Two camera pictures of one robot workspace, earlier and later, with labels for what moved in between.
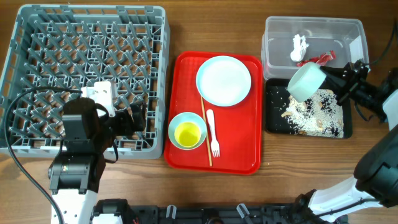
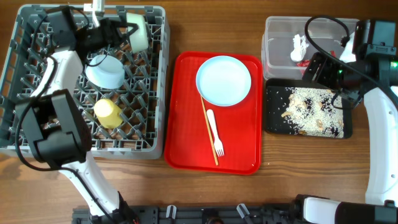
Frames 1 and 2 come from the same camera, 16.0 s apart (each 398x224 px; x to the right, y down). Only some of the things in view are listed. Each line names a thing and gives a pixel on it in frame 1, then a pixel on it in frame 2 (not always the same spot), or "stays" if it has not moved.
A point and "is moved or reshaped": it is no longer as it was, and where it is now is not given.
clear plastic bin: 346,37 stays
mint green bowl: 306,81 → 138,40
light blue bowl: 187,117 → 107,74
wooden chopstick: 206,134 is moved or reshaped
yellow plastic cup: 187,134 is moved or reshaped
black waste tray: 322,116 stays
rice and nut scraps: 322,116 stays
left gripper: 128,128 → 110,27
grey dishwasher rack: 68,46 stays
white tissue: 298,51 stays
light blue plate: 223,81 stays
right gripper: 353,81 → 324,76
